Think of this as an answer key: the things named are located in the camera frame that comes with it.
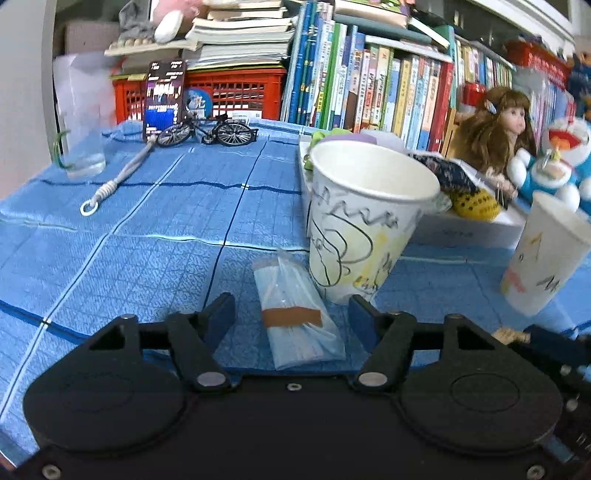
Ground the blue face mask packet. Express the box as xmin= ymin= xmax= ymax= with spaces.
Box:
xmin=252 ymin=251 xmax=347 ymax=371

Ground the small beige item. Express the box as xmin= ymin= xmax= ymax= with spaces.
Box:
xmin=491 ymin=326 xmax=532 ymax=345

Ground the clear drinking glass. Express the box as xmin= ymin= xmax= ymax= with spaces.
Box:
xmin=54 ymin=105 xmax=108 ymax=181

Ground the red storage basket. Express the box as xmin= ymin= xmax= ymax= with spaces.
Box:
xmin=505 ymin=39 xmax=574 ymax=89

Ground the gold sequin cloth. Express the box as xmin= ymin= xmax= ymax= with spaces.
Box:
xmin=450 ymin=188 xmax=502 ymax=219

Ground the blue checked tablecloth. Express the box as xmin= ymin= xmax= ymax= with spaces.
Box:
xmin=0 ymin=117 xmax=591 ymax=456

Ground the stack of paper booklets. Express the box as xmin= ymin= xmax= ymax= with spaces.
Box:
xmin=184 ymin=0 xmax=297 ymax=71

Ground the small scribbled paper cup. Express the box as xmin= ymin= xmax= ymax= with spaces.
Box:
xmin=501 ymin=191 xmax=591 ymax=318

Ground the red plastic crate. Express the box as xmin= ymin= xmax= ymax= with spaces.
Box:
xmin=113 ymin=66 xmax=287 ymax=126

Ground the dark blue printed box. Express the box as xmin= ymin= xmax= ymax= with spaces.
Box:
xmin=567 ymin=54 xmax=591 ymax=121

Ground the braided strap with ring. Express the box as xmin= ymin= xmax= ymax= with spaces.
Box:
xmin=79 ymin=138 xmax=158 ymax=217

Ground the dark floral cloth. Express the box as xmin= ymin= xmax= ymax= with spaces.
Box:
xmin=408 ymin=154 xmax=479 ymax=205

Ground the red can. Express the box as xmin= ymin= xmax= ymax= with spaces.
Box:
xmin=461 ymin=82 xmax=486 ymax=108

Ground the grey plush toy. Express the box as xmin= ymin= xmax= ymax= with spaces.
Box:
xmin=119 ymin=0 xmax=186 ymax=45

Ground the smartphone with lit screen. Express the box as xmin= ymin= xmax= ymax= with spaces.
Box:
xmin=143 ymin=59 xmax=187 ymax=142

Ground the white shelf frame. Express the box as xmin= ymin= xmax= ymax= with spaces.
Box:
xmin=470 ymin=0 xmax=576 ymax=43

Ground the white cardboard box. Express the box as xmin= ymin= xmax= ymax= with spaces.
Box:
xmin=297 ymin=133 xmax=528 ymax=250

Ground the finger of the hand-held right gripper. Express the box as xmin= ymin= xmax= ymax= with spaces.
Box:
xmin=523 ymin=324 xmax=591 ymax=358

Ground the blue cat plush toy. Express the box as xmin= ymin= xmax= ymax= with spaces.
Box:
xmin=505 ymin=117 xmax=591 ymax=214

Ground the large scribbled paper cup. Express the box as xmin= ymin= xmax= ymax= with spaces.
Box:
xmin=308 ymin=140 xmax=442 ymax=306

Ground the row of upright books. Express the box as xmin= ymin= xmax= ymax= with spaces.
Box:
xmin=279 ymin=0 xmax=578 ymax=154

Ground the blue round badge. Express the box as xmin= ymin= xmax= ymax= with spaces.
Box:
xmin=184 ymin=87 xmax=214 ymax=119

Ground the brown haired doll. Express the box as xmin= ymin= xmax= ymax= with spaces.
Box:
xmin=454 ymin=88 xmax=537 ymax=205

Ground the black miniature bicycle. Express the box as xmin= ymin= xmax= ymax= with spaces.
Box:
xmin=156 ymin=113 xmax=260 ymax=149

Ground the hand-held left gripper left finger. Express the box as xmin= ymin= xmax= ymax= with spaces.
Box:
xmin=88 ymin=292 xmax=237 ymax=394

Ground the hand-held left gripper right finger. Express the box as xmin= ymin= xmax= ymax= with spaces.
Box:
xmin=349 ymin=294 xmax=502 ymax=394

